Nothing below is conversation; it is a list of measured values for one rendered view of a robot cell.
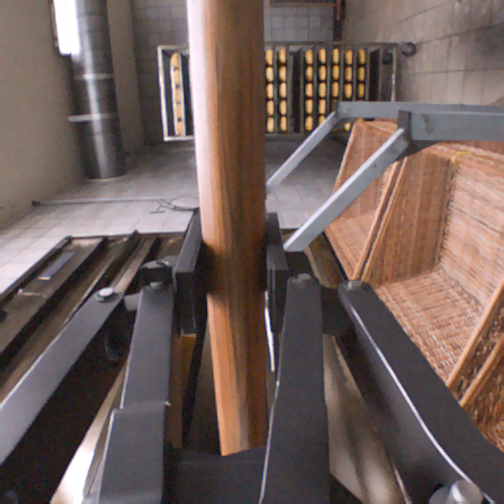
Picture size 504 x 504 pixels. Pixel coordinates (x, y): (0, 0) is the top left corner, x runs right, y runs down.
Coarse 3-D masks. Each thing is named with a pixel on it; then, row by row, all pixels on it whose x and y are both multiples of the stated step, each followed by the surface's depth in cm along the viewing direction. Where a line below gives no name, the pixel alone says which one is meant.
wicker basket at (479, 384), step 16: (496, 352) 57; (480, 368) 60; (496, 368) 59; (480, 384) 60; (496, 384) 61; (464, 400) 62; (480, 400) 62; (496, 400) 62; (480, 416) 63; (496, 416) 64; (496, 432) 64
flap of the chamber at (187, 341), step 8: (184, 336) 101; (192, 336) 109; (184, 344) 100; (192, 344) 108; (184, 352) 98; (192, 352) 106; (184, 360) 97; (184, 368) 96; (184, 376) 94; (184, 384) 93; (184, 392) 92; (96, 480) 49
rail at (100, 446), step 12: (192, 216) 159; (180, 252) 124; (120, 384) 68; (120, 396) 65; (108, 420) 60; (108, 432) 58; (96, 444) 56; (96, 456) 53; (96, 468) 51; (84, 480) 50; (84, 492) 48
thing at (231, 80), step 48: (192, 0) 13; (240, 0) 13; (192, 48) 14; (240, 48) 14; (240, 96) 14; (240, 144) 15; (240, 192) 16; (240, 240) 17; (240, 288) 18; (240, 336) 19; (240, 384) 20; (240, 432) 22
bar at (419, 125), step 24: (336, 120) 100; (408, 120) 53; (432, 120) 53; (456, 120) 53; (480, 120) 53; (312, 144) 102; (384, 144) 57; (408, 144) 56; (432, 144) 56; (288, 168) 105; (360, 168) 58; (384, 168) 57; (336, 192) 60; (360, 192) 58; (312, 216) 61; (336, 216) 60; (288, 240) 63; (312, 240) 61
